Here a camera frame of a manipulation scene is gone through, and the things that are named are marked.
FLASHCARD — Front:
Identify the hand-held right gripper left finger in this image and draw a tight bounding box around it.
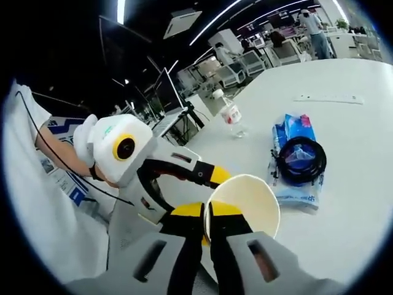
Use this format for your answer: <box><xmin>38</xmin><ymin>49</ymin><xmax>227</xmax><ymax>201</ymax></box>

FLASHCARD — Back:
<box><xmin>66</xmin><ymin>201</ymin><xmax>206</xmax><ymax>295</ymax></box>

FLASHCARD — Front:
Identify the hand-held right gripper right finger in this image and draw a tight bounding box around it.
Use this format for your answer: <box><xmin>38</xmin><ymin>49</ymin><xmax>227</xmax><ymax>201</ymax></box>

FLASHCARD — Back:
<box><xmin>208</xmin><ymin>201</ymin><xmax>344</xmax><ymax>295</ymax></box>

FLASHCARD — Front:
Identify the white low cabinet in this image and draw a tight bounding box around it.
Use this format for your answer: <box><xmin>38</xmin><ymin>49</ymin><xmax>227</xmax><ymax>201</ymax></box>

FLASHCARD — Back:
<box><xmin>333</xmin><ymin>32</ymin><xmax>357</xmax><ymax>58</ymax></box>

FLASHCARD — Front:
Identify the black monitor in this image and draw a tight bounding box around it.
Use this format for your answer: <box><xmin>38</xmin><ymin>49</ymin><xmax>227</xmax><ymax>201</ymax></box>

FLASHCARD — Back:
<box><xmin>153</xmin><ymin>67</ymin><xmax>185</xmax><ymax>115</ymax></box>

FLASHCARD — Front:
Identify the blue pad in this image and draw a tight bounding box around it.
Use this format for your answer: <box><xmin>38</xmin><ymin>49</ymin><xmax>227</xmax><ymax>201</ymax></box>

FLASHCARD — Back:
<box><xmin>267</xmin><ymin>144</ymin><xmax>326</xmax><ymax>211</ymax></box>

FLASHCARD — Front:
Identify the person in white shirt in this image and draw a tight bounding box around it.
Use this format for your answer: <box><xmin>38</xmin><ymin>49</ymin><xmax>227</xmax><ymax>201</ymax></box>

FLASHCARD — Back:
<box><xmin>2</xmin><ymin>79</ymin><xmax>123</xmax><ymax>283</ymax></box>

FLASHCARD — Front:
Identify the white floral paper cup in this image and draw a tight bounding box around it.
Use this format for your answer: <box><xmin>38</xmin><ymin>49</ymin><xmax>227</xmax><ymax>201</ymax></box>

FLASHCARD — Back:
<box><xmin>203</xmin><ymin>173</ymin><xmax>281</xmax><ymax>248</ymax></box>

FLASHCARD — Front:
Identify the white mesh office chair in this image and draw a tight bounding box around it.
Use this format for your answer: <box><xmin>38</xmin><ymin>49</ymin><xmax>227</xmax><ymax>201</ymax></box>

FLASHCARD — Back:
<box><xmin>367</xmin><ymin>33</ymin><xmax>383</xmax><ymax>60</ymax></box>
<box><xmin>216</xmin><ymin>64</ymin><xmax>246</xmax><ymax>89</ymax></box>
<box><xmin>274</xmin><ymin>41</ymin><xmax>303</xmax><ymax>66</ymax></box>
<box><xmin>239</xmin><ymin>50</ymin><xmax>268</xmax><ymax>76</ymax></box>

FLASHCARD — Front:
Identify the black tripod stand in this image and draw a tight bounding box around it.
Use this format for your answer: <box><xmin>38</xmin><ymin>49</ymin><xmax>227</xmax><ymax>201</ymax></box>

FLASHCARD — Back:
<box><xmin>179</xmin><ymin>103</ymin><xmax>206</xmax><ymax>146</ymax></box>

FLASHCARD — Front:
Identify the clear water bottle red label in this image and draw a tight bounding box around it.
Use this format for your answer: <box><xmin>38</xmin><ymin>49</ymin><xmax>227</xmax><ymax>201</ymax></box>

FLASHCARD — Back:
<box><xmin>212</xmin><ymin>88</ymin><xmax>249</xmax><ymax>139</ymax></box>

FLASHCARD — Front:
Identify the ceiling air vent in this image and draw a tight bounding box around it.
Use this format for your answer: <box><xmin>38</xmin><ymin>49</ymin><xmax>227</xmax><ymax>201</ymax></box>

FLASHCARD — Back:
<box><xmin>162</xmin><ymin>10</ymin><xmax>203</xmax><ymax>40</ymax></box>

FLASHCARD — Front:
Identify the grey mesh chair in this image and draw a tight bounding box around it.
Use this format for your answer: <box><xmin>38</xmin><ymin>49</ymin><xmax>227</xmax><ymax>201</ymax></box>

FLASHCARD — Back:
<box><xmin>106</xmin><ymin>184</ymin><xmax>168</xmax><ymax>271</ymax></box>

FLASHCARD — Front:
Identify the person's left hand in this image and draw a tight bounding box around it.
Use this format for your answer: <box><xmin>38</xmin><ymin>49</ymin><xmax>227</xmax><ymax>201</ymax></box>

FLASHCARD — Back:
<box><xmin>72</xmin><ymin>113</ymin><xmax>99</xmax><ymax>170</ymax></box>

